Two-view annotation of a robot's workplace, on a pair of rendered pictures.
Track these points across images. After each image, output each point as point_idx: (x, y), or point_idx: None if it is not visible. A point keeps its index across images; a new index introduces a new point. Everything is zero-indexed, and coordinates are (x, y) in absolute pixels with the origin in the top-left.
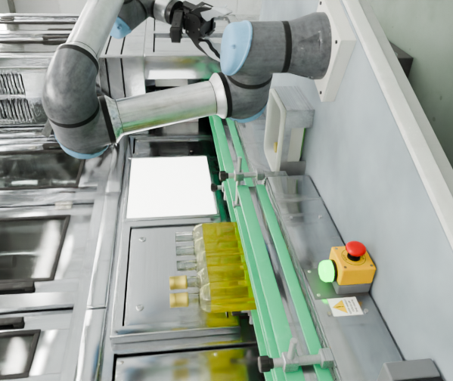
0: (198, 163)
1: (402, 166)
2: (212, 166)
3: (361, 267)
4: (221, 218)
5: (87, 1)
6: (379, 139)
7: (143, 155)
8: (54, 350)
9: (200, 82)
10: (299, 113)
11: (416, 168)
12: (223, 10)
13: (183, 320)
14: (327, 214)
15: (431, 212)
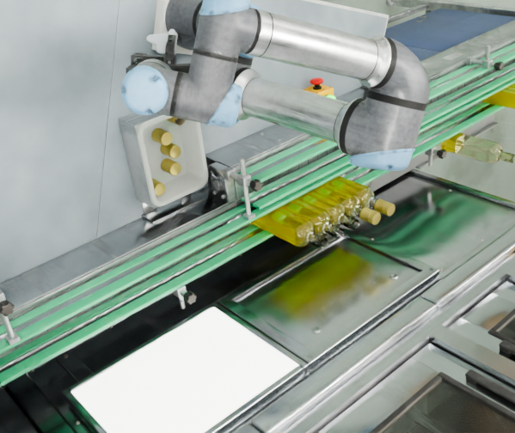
0: (101, 386)
1: (304, 11)
2: None
3: (323, 85)
4: (219, 298)
5: (308, 29)
6: None
7: None
8: (486, 309)
9: (259, 82)
10: None
11: (312, 2)
12: (174, 31)
13: (372, 252)
14: (254, 133)
15: (331, 9)
